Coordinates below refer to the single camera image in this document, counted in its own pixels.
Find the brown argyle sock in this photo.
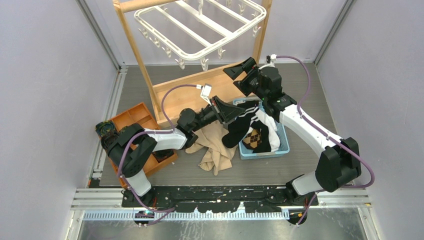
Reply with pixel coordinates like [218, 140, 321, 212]
[242, 129, 262, 150]

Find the orange compartment tray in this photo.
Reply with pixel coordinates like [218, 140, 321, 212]
[110, 102, 178, 177]

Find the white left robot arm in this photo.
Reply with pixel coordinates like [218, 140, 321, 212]
[99, 96, 245, 207]

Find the wooden hanger stand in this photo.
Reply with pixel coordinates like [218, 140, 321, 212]
[112, 0, 272, 128]

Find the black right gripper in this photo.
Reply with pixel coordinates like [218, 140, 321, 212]
[222, 58, 268, 102]

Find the beige crumpled cloth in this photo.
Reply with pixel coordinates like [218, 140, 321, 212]
[185, 120, 237, 176]

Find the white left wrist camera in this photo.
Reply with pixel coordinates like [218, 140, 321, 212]
[196, 83, 212, 105]

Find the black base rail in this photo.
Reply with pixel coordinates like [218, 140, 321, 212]
[121, 185, 318, 214]

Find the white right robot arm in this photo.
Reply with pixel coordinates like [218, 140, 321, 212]
[223, 57, 362, 205]

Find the white plastic clip hanger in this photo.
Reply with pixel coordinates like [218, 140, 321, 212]
[133, 0, 267, 71]

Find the rolled black sock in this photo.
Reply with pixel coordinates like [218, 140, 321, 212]
[152, 149, 174, 163]

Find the light blue plastic basket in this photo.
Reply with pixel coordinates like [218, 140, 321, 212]
[232, 97, 290, 160]

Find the rolled dark patterned sock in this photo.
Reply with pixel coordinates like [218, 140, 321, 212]
[95, 120, 119, 139]

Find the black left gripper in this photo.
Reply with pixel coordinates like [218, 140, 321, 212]
[191, 96, 245, 133]

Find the rolled dark green sock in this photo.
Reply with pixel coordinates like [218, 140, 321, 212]
[100, 131, 119, 152]

